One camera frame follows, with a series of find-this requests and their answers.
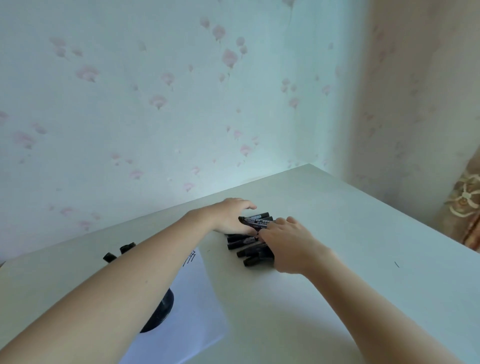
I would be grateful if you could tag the person's left forearm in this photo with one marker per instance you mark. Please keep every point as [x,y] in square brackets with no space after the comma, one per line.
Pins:
[112,300]

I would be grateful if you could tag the pile of black markers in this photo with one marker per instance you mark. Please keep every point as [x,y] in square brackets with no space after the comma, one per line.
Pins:
[247,250]

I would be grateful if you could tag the person's right hand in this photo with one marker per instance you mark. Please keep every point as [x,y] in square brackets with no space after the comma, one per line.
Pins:
[296,249]

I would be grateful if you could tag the person's left thumb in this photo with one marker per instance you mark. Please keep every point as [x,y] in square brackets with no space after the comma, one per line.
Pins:
[248,230]

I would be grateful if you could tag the person's right forearm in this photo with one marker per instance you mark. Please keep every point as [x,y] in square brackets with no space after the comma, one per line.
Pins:
[367,311]

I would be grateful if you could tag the black marker with white label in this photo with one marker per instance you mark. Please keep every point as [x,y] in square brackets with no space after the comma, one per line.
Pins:
[258,218]

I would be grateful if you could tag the person's right fingers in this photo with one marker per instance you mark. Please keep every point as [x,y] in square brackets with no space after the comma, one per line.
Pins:
[279,228]

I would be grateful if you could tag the black marker pen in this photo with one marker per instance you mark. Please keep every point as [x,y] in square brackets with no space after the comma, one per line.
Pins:
[110,257]
[127,248]

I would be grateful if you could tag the black mesh pen holder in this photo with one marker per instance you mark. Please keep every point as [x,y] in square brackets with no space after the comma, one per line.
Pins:
[161,313]

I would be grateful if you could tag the white paper sheet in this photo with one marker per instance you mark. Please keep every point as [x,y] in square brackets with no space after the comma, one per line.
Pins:
[195,318]

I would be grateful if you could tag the person's left hand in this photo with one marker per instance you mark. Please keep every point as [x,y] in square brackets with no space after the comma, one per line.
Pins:
[227,217]

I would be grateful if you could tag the beige floral curtain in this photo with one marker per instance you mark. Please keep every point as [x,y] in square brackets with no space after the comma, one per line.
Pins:
[465,202]

